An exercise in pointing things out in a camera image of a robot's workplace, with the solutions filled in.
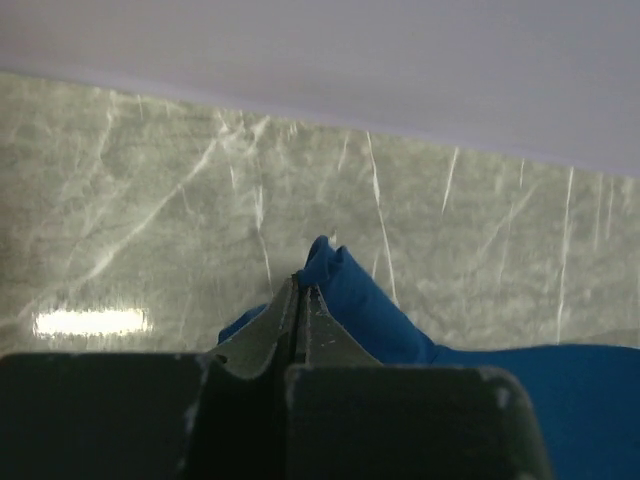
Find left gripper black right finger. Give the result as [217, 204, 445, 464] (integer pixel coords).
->
[284, 287, 553, 479]

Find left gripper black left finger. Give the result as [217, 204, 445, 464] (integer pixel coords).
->
[1, 279, 298, 479]

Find blue mickey mouse t-shirt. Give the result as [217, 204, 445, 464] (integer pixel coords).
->
[207, 236, 639, 479]

